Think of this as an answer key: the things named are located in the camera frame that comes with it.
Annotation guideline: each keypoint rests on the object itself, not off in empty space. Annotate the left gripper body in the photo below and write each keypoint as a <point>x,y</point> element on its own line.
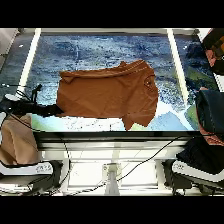
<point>48,110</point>

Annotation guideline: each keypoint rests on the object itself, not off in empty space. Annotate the brown T-shirt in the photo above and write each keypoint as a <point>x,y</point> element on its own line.
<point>110,95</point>

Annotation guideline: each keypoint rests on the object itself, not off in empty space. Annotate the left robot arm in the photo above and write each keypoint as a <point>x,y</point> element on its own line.
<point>26,168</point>

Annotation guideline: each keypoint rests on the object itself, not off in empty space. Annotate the heap of clothes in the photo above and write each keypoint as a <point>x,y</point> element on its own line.
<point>215,41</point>

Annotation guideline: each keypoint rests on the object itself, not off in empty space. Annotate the tan garment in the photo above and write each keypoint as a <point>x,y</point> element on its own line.
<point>18,143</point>

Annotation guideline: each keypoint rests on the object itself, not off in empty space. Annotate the black garment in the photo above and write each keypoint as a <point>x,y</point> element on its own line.
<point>203,155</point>

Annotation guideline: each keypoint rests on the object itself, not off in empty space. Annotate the dark blue garment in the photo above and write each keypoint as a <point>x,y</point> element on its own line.
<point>211,110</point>

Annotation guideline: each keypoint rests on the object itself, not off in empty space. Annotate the red garment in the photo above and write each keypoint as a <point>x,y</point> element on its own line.
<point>213,139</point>

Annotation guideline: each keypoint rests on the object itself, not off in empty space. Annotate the silver frame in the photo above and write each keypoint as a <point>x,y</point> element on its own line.
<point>112,181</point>

